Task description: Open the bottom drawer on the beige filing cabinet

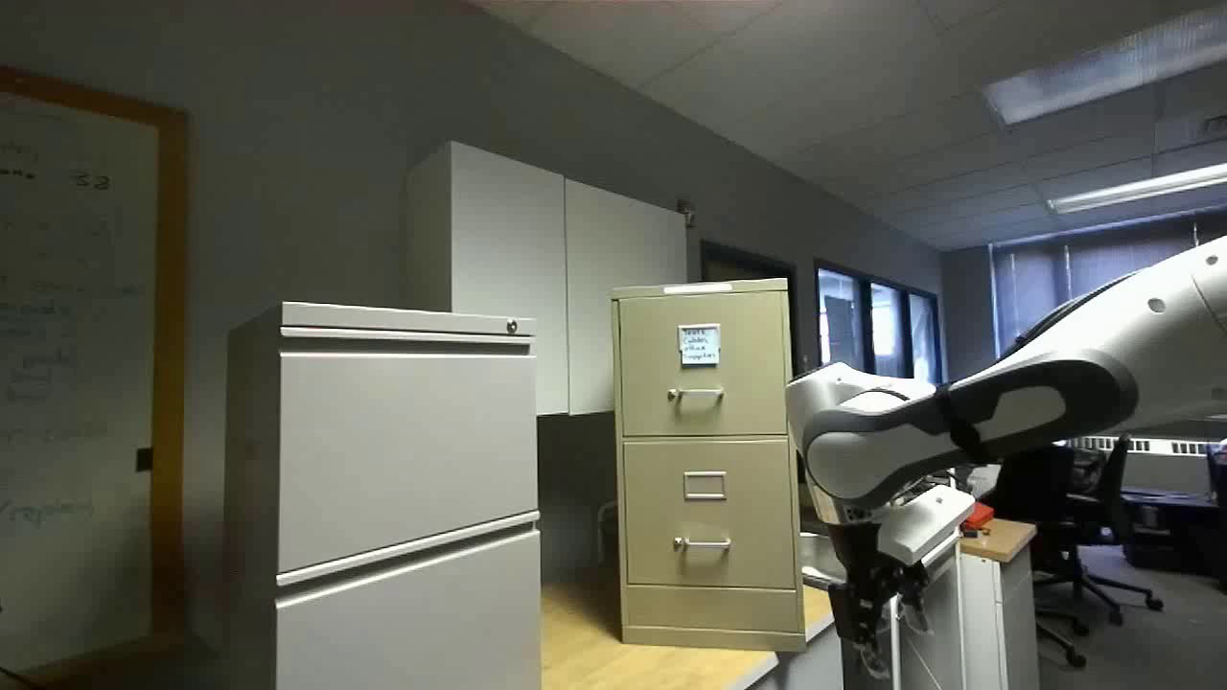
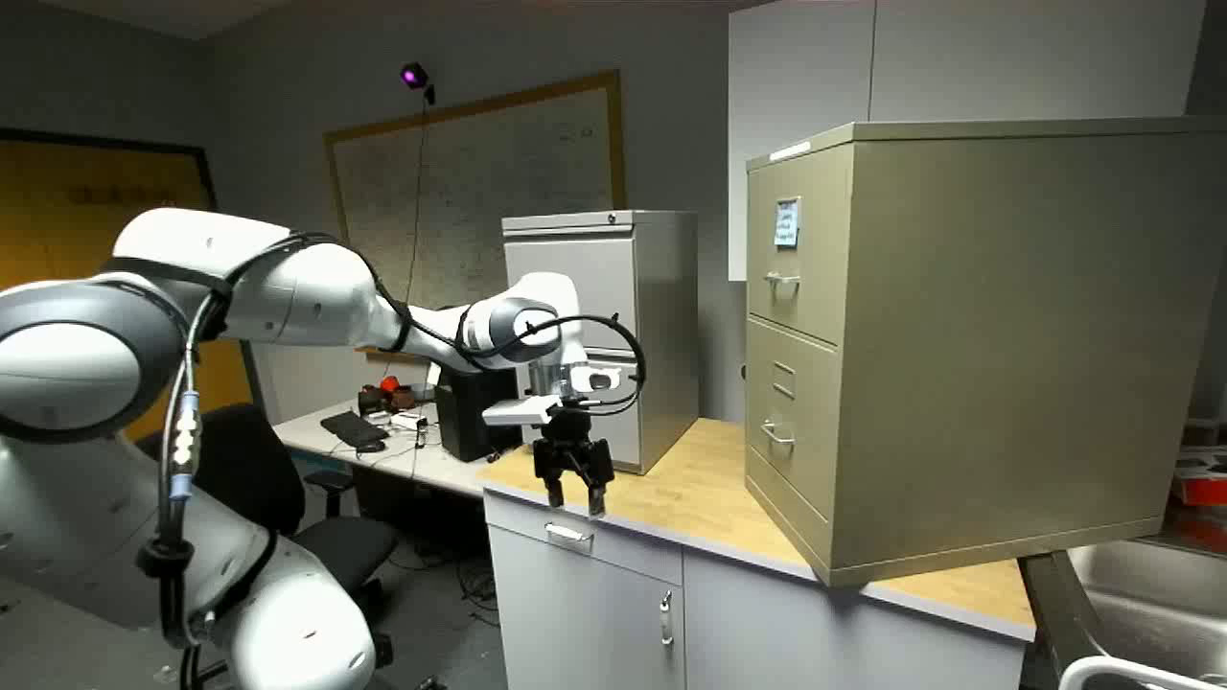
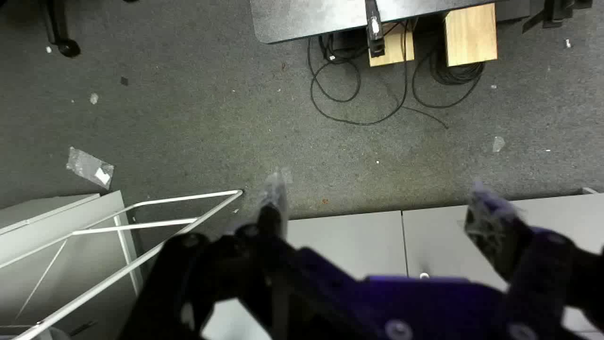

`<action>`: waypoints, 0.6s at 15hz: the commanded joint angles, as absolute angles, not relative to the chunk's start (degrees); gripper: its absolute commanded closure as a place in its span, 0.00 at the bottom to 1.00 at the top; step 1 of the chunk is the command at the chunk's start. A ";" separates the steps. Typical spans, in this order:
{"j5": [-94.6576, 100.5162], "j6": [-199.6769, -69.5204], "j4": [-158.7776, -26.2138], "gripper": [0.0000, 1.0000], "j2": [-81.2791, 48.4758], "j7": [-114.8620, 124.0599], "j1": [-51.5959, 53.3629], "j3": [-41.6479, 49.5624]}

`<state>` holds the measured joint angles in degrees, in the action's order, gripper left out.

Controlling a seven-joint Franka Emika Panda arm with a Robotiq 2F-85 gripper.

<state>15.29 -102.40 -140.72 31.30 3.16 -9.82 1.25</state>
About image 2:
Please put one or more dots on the black box on desk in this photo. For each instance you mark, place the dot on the black box on desk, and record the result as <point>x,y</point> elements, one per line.
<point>468,410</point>

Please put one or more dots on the steel sink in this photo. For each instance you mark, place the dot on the steel sink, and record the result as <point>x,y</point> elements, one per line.
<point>1150,601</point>

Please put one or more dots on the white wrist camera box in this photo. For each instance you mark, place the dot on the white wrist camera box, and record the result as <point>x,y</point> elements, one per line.
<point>524,410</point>

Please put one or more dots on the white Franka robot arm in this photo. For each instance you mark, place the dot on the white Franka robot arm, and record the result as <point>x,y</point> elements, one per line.
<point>307,290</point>

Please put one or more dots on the red container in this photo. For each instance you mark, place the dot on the red container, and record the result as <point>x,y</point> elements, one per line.
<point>1203,488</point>

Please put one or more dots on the beige filing cabinet body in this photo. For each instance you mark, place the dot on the beige filing cabinet body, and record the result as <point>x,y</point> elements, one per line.
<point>1008,348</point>

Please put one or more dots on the black keyboard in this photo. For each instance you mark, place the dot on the black keyboard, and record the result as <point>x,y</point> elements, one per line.
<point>353,431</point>

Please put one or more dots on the small red desk object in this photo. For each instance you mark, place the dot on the small red desk object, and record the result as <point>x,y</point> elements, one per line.
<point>388,387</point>

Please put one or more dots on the white curved tube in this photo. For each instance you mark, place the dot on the white curved tube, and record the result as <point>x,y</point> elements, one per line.
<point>1125,668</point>

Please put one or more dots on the purple lit webcam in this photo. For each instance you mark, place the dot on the purple lit webcam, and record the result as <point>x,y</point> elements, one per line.
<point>415,79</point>

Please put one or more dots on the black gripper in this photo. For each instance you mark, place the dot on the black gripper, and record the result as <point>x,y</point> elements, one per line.
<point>567,445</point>

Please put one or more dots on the gray metal filing cabinet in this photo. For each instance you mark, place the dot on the gray metal filing cabinet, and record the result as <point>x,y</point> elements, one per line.
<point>647,331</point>

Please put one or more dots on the beige labeled cabinet drawer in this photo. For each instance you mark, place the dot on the beige labeled cabinet drawer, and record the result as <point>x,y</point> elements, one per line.
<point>819,290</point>

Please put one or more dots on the wood framed whiteboard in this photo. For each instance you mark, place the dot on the wood framed whiteboard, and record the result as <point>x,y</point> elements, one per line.
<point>501,176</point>

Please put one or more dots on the gray base cabinet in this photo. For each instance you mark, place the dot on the gray base cabinet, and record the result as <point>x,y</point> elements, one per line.
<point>598,613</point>

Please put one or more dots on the black office chair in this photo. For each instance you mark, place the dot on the black office chair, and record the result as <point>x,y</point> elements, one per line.
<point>253,477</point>

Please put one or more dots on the white drawer label card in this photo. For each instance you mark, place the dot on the white drawer label card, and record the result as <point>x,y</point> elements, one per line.
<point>788,221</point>

